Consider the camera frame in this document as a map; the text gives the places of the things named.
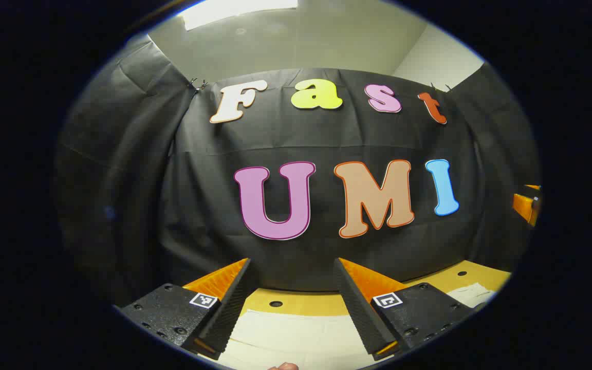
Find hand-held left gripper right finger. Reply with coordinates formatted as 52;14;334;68
334;258;487;361

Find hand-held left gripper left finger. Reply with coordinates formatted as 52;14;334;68
114;258;252;360

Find white jeans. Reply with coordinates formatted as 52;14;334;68
201;282;497;370

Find black backdrop cloth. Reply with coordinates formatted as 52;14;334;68
54;39;541;309

